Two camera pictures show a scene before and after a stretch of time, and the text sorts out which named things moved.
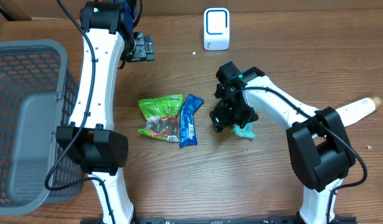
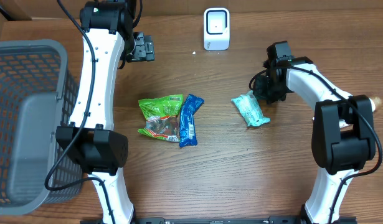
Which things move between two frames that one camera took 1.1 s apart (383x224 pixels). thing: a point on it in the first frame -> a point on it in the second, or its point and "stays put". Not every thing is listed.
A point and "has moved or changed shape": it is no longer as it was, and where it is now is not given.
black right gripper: (222, 111) -> (261, 94)
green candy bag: (162, 117) stays put
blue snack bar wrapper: (189, 104) stays put
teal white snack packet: (246, 132) has moved or changed shape
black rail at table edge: (244, 220) stays put
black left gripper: (146, 48) stays put
